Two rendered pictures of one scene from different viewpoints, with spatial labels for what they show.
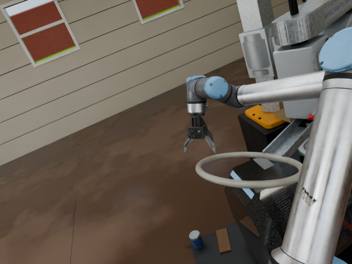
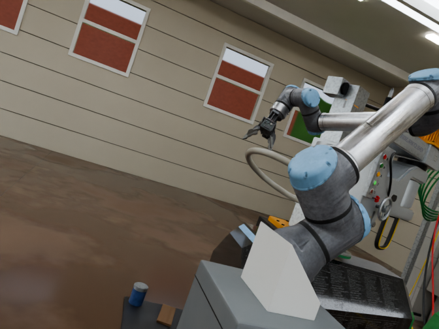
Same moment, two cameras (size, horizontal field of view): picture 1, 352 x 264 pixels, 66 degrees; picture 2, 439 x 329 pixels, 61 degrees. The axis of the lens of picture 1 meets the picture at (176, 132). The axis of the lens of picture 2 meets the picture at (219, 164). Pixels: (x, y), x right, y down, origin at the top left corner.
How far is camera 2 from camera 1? 1.02 m
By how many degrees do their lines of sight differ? 22
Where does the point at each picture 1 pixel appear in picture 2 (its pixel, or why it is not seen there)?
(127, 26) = (189, 96)
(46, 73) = (74, 70)
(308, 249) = (353, 145)
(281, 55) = not seen: hidden behind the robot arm
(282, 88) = (363, 114)
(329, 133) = (397, 102)
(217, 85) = (313, 94)
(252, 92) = (335, 115)
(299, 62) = not seen: hidden behind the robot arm
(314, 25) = not seen: hidden behind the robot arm
